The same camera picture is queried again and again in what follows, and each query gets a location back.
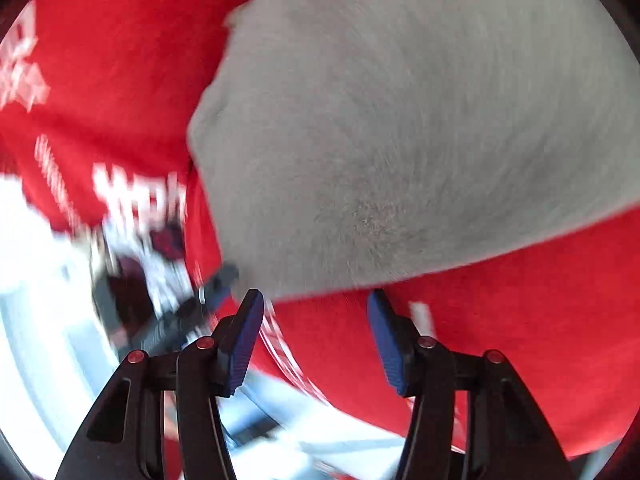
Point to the grey sweater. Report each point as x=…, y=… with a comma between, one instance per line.
x=400, y=125

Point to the red printed blanket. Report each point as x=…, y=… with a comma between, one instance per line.
x=110, y=85

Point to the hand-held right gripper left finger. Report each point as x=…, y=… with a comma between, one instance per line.
x=242, y=340

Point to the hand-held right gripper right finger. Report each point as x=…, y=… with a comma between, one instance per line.
x=387, y=340

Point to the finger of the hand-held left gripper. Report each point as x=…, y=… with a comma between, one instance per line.
x=222, y=280

